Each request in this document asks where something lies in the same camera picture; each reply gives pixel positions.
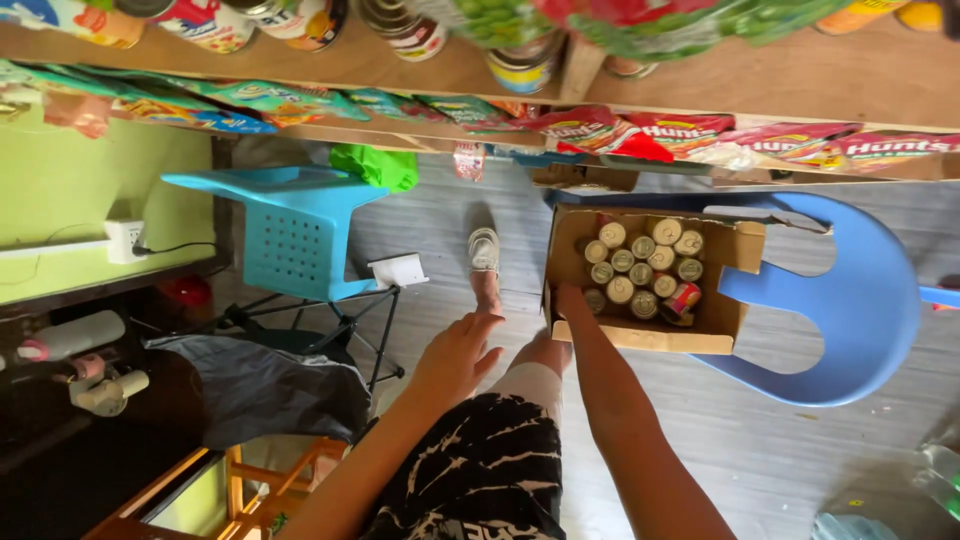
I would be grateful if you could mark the red round item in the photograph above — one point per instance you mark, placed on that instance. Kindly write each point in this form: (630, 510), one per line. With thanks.
(186, 291)

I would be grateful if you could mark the light blue plastic chair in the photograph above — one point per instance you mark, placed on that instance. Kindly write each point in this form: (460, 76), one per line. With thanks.
(300, 225)

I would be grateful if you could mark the green plastic bag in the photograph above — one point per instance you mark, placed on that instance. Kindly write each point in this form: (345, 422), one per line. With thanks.
(375, 166)

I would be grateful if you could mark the white bottle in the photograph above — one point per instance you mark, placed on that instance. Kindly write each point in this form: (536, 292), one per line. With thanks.
(75, 335)

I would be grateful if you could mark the red labelled can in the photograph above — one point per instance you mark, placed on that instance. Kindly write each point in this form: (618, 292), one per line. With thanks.
(681, 301)

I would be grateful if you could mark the group of silver-topped cans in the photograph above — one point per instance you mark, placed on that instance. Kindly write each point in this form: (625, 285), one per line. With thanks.
(620, 289)

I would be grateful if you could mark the dark grey cloth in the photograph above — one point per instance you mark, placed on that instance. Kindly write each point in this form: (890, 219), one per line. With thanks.
(262, 386)

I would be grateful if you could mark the black white patterned shorts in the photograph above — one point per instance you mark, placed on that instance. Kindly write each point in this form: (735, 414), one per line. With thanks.
(480, 472)

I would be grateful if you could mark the person's left hand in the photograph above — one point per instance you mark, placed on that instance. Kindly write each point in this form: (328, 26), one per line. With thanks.
(446, 364)

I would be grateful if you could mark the small hanging snack packet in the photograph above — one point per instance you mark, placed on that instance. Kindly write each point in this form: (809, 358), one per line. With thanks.
(469, 161)

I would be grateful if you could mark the clear plastic bottle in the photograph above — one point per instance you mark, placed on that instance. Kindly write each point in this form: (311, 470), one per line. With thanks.
(941, 476)

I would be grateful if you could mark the white power strip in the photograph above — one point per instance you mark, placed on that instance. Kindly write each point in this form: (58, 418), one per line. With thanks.
(124, 241)

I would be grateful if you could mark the person's leg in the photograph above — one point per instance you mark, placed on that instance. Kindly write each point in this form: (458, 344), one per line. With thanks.
(532, 382)

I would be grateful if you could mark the white shoe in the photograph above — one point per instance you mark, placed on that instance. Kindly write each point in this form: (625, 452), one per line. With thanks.
(484, 251)

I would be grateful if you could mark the white hand tool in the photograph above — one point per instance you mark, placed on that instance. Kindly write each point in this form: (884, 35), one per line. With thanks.
(105, 394)

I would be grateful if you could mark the white plastic box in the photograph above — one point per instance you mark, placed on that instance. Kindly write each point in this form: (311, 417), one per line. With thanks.
(399, 270)

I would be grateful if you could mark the person's right hand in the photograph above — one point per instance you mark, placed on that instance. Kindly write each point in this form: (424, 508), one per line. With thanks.
(574, 304)

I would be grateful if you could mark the wooden shelf with goods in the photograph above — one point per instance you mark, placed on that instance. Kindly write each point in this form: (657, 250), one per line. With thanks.
(750, 82)

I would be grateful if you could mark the pale blue plastic bag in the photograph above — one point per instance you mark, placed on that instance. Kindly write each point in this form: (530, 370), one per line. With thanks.
(851, 528)

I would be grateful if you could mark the orange wooden stool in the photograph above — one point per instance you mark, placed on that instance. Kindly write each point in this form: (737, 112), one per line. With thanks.
(251, 484)

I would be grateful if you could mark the small brown cardboard box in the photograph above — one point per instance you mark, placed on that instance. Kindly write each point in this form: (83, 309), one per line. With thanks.
(585, 178)

